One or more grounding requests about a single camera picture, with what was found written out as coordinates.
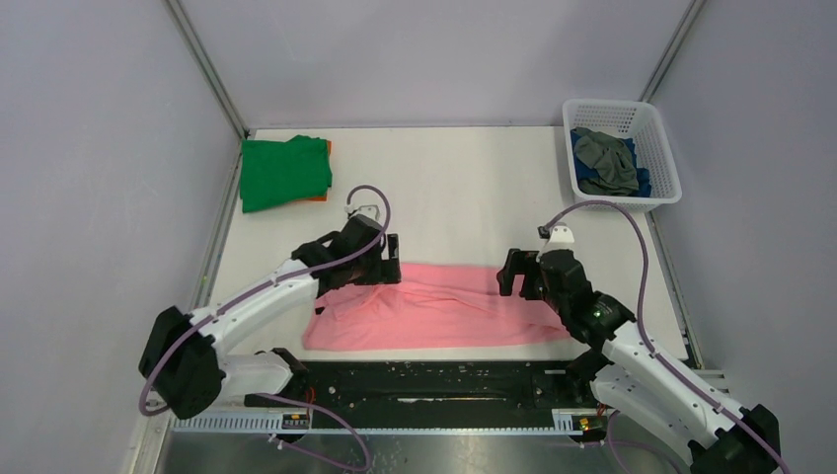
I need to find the pink t-shirt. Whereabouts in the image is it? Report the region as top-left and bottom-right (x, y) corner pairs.
(302, 264), (570, 352)

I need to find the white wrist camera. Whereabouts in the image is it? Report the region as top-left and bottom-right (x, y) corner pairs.
(344, 204), (381, 221)
(538, 222), (575, 252)

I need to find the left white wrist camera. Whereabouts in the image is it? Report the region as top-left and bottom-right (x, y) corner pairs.
(344, 204), (381, 221)

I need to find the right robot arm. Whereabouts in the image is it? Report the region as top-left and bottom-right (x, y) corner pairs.
(496, 249), (781, 473)

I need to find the blue t-shirt in basket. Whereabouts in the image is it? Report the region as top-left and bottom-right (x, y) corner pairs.
(570, 127), (652, 198)

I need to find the white plastic basket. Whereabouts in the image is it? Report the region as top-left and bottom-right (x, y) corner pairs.
(562, 99), (682, 213)

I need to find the folded orange t-shirt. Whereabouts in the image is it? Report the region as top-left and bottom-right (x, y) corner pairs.
(305, 140), (334, 204)

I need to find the folded green t-shirt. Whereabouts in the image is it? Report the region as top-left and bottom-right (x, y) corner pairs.
(239, 134), (333, 213)

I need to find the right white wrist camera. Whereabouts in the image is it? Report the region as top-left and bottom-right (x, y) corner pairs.
(538, 222), (575, 252)

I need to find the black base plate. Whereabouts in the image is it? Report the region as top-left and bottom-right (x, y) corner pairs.
(278, 360), (607, 437)

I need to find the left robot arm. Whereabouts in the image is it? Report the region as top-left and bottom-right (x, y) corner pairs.
(138, 213), (401, 420)

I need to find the white slotted cable duct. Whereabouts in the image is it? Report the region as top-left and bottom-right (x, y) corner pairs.
(169, 408), (585, 436)

